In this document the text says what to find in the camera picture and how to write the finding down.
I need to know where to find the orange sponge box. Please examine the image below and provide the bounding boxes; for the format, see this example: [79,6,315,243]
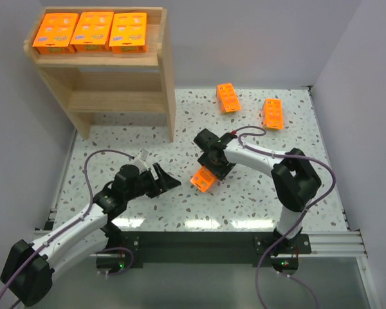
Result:
[262,98,284,130]
[71,12,114,52]
[32,13,79,55]
[216,83,241,114]
[190,166,217,192]
[109,12,147,53]

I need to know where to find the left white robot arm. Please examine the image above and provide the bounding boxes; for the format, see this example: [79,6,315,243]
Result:
[0,163,181,306]

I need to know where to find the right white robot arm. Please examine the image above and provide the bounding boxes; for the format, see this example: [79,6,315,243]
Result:
[192,129,322,242]

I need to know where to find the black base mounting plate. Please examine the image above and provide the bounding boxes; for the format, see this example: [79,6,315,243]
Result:
[95,230,311,270]

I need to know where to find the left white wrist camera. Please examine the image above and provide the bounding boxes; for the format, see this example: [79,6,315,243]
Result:
[131,149,149,174]

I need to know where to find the aluminium rail frame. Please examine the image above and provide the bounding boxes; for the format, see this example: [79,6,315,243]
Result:
[11,86,382,309]

